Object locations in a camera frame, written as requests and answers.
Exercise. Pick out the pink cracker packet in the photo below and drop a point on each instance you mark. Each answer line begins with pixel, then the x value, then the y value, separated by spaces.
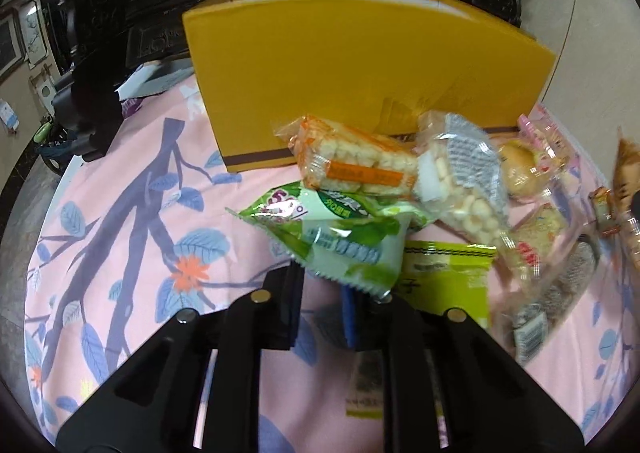
pixel 550 143

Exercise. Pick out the small framed picture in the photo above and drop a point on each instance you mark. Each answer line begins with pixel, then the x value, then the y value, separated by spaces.
pixel 45 90

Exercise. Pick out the yellow cardboard box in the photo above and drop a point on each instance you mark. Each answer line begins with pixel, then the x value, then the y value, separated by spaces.
pixel 350 73

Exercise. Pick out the framed picture white mat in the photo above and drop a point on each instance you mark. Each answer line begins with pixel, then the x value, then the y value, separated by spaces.
pixel 32 33

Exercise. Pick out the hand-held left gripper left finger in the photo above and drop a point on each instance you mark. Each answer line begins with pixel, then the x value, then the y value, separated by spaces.
pixel 290 308

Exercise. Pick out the orange striped rice cracker packet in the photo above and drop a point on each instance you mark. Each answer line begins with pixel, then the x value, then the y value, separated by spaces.
pixel 340 158

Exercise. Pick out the yellow green snack packet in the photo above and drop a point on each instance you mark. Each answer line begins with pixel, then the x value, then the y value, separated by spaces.
pixel 445 278

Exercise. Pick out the white wall device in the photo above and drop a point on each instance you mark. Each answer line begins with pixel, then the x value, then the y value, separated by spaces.
pixel 9 117

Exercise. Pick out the small red yellow candy packet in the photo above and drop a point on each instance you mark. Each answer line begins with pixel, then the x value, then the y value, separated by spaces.
pixel 604 208

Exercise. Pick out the small bread packet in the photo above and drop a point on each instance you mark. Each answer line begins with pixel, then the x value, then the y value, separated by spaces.
pixel 517 170

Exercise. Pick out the brown pastry packet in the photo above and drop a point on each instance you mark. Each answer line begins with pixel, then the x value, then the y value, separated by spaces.
pixel 627 168

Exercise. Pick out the clear bag of white puffs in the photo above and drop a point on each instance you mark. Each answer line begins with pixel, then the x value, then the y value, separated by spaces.
pixel 460 188

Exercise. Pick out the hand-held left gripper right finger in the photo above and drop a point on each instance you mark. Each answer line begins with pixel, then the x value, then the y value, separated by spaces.
pixel 350 320

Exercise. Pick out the white paper sheet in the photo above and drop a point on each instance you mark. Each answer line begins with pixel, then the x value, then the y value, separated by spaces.
pixel 145 80

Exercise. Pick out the clear packet with barcode label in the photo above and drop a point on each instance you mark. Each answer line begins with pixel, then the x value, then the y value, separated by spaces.
pixel 555 293

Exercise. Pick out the green white snack packet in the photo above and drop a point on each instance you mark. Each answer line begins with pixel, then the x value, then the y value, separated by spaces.
pixel 350 243

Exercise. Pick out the sesame bar packet red label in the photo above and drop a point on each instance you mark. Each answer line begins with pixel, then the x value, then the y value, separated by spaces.
pixel 540 238

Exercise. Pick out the green plastic object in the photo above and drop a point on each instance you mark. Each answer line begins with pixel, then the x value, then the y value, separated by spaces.
pixel 42 133

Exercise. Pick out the large framed picture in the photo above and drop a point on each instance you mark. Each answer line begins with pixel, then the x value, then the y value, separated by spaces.
pixel 7 45

